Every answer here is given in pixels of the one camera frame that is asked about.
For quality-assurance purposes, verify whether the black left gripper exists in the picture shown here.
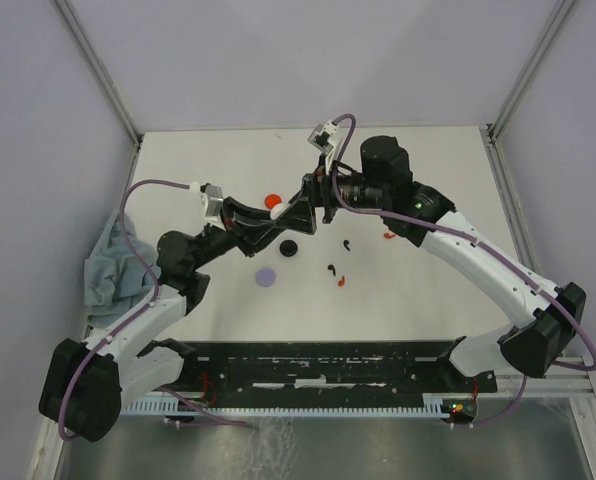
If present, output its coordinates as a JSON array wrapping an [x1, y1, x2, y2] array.
[[190, 196, 283, 271]]

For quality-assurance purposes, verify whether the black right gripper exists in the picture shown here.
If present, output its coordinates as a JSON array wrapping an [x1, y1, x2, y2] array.
[[274, 153, 388, 235]]

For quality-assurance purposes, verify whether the purple earbud charging case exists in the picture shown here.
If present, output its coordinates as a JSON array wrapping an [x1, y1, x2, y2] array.
[[255, 268, 276, 288]]

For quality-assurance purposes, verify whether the white earbud charging case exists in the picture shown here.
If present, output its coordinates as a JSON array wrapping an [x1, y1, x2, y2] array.
[[269, 203, 287, 220]]

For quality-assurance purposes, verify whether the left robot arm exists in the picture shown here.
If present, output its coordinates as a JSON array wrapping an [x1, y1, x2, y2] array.
[[39, 197, 297, 442]]

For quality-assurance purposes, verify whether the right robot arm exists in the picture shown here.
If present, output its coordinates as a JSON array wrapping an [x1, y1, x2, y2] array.
[[271, 133, 586, 391]]

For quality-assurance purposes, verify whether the orange earbud charging case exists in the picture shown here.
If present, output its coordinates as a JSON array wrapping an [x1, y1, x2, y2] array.
[[264, 193, 282, 210]]

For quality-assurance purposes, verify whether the light blue cloth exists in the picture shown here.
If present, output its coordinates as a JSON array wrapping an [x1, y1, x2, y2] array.
[[84, 209, 154, 329]]

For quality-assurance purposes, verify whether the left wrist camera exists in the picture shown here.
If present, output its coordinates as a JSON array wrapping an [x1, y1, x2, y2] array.
[[189, 182, 224, 228]]

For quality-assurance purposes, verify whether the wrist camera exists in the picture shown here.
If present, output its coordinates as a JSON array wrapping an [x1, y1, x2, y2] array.
[[308, 114, 356, 174], [189, 182, 224, 228]]

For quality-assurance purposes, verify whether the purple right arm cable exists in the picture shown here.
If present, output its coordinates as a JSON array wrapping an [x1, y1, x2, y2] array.
[[327, 114, 596, 372]]

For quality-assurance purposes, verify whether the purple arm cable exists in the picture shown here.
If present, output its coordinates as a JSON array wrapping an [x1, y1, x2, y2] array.
[[327, 114, 596, 372], [57, 178, 202, 441]]

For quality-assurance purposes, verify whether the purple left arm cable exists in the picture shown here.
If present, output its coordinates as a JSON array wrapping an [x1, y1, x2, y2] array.
[[57, 178, 202, 441]]

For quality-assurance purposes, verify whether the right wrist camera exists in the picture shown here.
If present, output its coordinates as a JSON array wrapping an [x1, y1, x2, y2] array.
[[308, 114, 356, 174]]

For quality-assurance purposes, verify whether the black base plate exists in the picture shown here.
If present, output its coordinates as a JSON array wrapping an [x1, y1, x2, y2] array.
[[170, 341, 497, 408]]

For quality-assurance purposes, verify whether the white cable duct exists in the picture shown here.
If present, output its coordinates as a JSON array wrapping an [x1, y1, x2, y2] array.
[[121, 393, 449, 419]]

